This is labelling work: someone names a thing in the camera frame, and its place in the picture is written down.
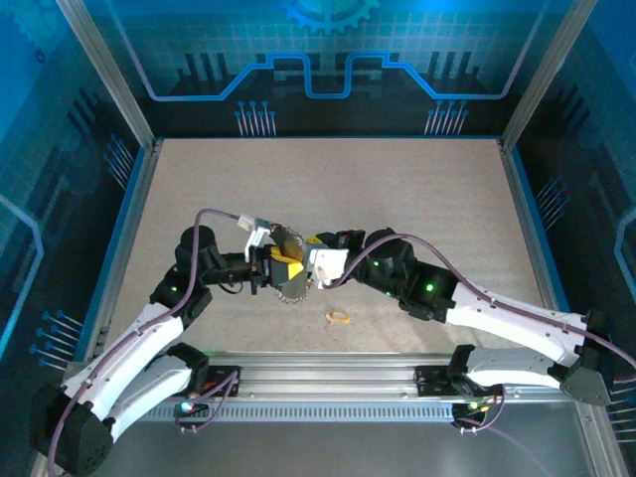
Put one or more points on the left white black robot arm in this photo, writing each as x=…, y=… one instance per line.
x=144, y=328

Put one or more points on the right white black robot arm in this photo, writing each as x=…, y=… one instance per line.
x=507, y=308

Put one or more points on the small controller board with LED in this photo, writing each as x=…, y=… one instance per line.
x=191, y=406
x=472, y=408

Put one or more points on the aluminium table side rail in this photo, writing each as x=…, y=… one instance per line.
x=526, y=223
x=141, y=199

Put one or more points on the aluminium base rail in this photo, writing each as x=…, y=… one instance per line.
x=323, y=377

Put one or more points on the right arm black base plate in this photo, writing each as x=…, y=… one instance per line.
x=429, y=380

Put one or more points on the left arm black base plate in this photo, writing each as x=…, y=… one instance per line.
x=223, y=380

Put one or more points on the aluminium frame post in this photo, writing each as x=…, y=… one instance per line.
x=109, y=84
x=546, y=79

